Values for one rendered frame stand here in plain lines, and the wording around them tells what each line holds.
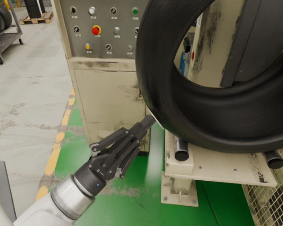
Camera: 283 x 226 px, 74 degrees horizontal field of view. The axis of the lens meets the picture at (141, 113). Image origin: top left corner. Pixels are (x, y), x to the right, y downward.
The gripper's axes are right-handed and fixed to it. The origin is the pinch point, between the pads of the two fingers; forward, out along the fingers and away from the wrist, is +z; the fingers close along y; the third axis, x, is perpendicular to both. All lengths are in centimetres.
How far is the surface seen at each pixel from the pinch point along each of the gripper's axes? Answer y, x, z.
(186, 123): 4.9, 6.1, 8.4
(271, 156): 29.5, 16.3, 22.2
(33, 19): -113, -642, 97
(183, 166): 21.9, 0.3, 2.5
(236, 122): 26.5, 1.9, 28.9
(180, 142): 15.3, -1.1, 6.9
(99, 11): -28, -70, 38
